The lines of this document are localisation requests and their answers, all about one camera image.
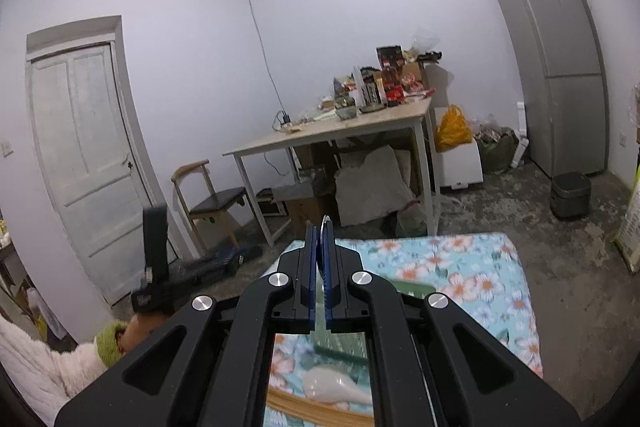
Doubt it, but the silver refrigerator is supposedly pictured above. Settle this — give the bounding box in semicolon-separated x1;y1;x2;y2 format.
490;0;610;178

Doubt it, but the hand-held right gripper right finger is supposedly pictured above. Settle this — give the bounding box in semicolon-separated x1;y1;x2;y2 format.
320;217;583;427

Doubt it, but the person's left hand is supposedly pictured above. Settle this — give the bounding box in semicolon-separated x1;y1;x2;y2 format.
119;309;168;353

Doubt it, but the green bag of goods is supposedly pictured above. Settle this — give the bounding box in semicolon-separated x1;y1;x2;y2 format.
475;127;521;174

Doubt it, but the green plastic utensil holder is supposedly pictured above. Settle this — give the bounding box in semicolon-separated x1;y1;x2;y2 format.
312;279;436;363

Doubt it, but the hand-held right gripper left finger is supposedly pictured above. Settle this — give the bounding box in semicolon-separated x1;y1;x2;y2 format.
54;224;321;427

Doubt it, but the yellow plastic bag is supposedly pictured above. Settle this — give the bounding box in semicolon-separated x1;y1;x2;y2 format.
434;104;473;152

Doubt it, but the floral blue cloth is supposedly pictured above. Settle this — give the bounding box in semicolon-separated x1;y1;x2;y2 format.
265;232;543;427

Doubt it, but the white plastic item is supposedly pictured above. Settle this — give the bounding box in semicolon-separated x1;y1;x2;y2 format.
512;102;532;168

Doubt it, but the white sack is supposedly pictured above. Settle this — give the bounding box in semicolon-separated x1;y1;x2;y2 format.
334;146;416;228

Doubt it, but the wall cable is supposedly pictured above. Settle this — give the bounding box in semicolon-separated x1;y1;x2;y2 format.
244;0;283;114

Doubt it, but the person's left forearm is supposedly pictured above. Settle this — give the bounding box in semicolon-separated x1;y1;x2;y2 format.
0;317;128;427

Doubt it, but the plastic wrapped grey box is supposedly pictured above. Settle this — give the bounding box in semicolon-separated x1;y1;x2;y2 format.
272;181;323;204

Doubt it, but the white frame table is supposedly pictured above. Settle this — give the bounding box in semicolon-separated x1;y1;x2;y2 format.
222;94;442;248

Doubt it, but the white low cabinet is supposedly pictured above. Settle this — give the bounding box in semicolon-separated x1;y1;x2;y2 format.
432;107;485;191

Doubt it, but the wooden chair black seat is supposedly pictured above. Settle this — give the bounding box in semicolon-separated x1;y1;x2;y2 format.
171;159;251;258

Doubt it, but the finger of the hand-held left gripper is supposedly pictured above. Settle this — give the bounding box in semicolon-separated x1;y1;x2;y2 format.
170;252;244;290

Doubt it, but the white dish rack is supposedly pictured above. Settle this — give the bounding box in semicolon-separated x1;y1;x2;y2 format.
352;66;382;108

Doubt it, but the white panel door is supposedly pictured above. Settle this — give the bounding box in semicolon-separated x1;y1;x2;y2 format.
26;16;177;305

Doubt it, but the dark snack box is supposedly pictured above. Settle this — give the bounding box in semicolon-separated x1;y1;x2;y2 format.
376;46;404;68

